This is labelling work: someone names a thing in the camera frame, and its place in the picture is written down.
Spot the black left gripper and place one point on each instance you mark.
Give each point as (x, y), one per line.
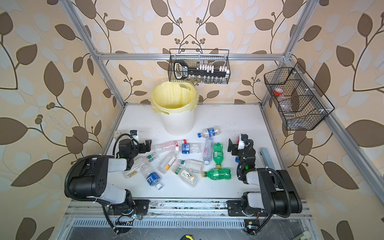
(142, 146)

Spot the clear bottle green red label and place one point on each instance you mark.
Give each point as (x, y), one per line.
(140, 164)

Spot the green bottle yellow cap front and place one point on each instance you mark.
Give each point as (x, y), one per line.
(217, 174)

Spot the clear bottle blue label white cap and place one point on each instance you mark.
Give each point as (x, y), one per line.
(152, 177)

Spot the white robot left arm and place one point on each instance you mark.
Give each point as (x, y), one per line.
(87, 179)

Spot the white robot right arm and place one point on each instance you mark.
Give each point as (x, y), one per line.
(277, 194)

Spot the white ribbed trash bin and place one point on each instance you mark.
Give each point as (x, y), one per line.
(178, 124)

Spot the yellow plastic bin liner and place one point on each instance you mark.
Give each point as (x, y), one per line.
(173, 98)

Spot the clear bottle red label red cap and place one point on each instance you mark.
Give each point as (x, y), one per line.
(169, 146)

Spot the clear bottle purple label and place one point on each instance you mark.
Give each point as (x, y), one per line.
(208, 151)

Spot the clear bottle yellow label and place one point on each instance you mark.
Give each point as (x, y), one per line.
(167, 162)

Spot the light blue grey case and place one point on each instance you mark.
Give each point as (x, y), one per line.
(266, 158)

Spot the clear bottle green neck band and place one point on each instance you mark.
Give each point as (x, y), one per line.
(192, 166)

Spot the clear bottle blue label middle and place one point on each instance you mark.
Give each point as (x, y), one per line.
(191, 148)

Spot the clear bottle green white label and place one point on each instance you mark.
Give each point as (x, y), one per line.
(185, 176)

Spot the red cap item in basket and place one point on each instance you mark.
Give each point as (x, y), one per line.
(278, 92)

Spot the black white tool in basket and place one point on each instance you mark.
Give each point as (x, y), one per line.
(183, 71)

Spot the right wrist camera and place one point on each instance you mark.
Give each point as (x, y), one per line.
(241, 141)

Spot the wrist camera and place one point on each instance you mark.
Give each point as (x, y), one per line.
(134, 135)
(241, 141)

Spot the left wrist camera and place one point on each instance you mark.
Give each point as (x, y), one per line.
(134, 135)

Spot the metal base rail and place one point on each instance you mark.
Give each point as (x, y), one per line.
(176, 213)

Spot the black wire basket right wall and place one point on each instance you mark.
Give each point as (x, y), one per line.
(301, 106)

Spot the black wire basket wall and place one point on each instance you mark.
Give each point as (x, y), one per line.
(301, 106)
(217, 57)

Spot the black wire basket back wall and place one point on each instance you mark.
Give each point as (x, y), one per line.
(217, 57)

